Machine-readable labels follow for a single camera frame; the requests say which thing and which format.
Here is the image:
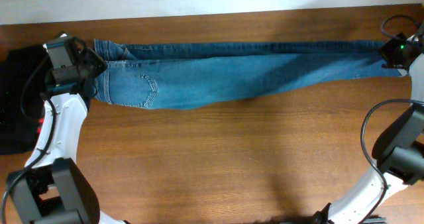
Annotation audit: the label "blue denim jeans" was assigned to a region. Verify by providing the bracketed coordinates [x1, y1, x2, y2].
[93, 39, 399, 109]

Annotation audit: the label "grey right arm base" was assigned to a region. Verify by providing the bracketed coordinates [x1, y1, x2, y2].
[278, 217, 387, 224]

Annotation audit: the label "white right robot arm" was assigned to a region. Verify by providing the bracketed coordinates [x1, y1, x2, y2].
[310, 28, 423, 224]

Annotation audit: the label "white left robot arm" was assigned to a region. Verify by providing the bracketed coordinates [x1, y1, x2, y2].
[2, 32, 121, 224]

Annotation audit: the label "black fabric bag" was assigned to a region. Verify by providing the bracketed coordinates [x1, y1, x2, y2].
[1, 44, 50, 155]

